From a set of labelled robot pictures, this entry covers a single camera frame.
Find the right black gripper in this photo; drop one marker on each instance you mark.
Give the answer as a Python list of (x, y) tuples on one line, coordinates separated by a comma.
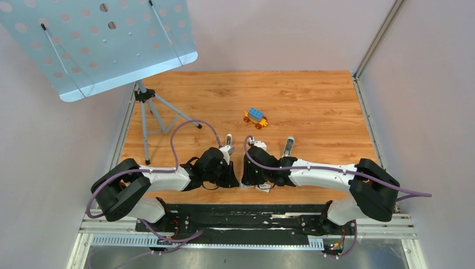
[(247, 178)]

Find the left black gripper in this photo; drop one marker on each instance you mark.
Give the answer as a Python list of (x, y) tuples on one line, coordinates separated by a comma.
[(230, 180)]

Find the grey white stapler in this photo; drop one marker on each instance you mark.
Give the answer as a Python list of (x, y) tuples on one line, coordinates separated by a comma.
[(288, 147)]

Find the white staple box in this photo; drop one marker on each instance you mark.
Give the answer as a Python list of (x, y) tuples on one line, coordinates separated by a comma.
[(264, 187)]

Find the small white stapler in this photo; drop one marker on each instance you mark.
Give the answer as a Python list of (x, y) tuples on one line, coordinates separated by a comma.
[(229, 140)]

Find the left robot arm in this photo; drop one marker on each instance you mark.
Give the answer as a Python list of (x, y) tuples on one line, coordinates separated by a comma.
[(121, 192)]

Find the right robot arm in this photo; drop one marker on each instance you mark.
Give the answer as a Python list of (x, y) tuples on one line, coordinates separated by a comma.
[(372, 192)]

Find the toy brick car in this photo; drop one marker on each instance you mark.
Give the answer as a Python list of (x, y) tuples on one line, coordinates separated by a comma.
[(256, 117)]

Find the blue perforated music stand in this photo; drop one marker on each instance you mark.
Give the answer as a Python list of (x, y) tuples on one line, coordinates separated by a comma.
[(68, 69)]

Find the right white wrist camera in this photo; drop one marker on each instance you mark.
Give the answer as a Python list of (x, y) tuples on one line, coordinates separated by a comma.
[(258, 143)]

